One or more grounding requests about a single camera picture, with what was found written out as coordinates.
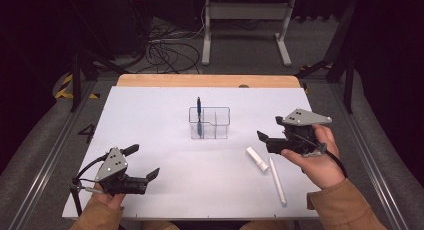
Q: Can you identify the right hand-held gripper cable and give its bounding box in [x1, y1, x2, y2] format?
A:
[324, 149, 350, 180]

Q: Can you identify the left hand-held gripper cable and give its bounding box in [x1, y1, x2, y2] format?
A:
[69, 152, 111, 218]

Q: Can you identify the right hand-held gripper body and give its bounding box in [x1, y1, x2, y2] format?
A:
[266, 108, 333, 158]

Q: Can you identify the blue pen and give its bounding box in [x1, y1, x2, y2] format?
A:
[195, 96, 204, 139]

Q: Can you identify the short white stick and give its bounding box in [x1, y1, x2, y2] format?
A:
[245, 146, 270, 173]

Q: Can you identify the black equipment case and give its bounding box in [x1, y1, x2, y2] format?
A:
[108, 0, 152, 58]

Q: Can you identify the person's left leg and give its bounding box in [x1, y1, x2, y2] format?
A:
[139, 220, 181, 230]

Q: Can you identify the person's right hand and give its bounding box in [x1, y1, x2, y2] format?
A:
[280, 123, 348, 191]

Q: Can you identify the person's left hand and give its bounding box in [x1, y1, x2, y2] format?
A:
[91, 189, 126, 212]

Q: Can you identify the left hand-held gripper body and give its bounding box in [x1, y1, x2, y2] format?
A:
[94, 146, 150, 196]

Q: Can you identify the white table cover sheet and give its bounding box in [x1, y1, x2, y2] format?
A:
[61, 85, 334, 221]

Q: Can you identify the person's right leg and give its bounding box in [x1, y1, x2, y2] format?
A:
[239, 220, 292, 230]

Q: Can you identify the clear plastic pen holder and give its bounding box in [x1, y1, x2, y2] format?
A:
[188, 105, 232, 140]

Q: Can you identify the person's leg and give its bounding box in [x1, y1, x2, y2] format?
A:
[239, 220, 292, 230]
[139, 220, 181, 230]

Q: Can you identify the white metal desk frame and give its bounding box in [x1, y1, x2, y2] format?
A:
[201, 0, 297, 68]

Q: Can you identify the aluminium floor rail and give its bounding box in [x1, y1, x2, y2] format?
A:
[8, 79, 98, 230]
[328, 83, 414, 230]

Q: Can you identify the black metal stand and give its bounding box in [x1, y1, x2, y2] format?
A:
[68, 49, 132, 113]
[294, 0, 357, 115]

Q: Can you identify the yellow black hazard tape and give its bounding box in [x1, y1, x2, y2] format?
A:
[54, 73, 101, 100]

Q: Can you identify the tangle of black floor cables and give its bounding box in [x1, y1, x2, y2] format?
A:
[133, 16, 204, 75]

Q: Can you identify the white pen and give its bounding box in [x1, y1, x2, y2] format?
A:
[268, 157, 288, 206]

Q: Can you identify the hand-held gripper cable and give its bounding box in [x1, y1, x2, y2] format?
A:
[69, 152, 111, 218]
[324, 149, 350, 180]

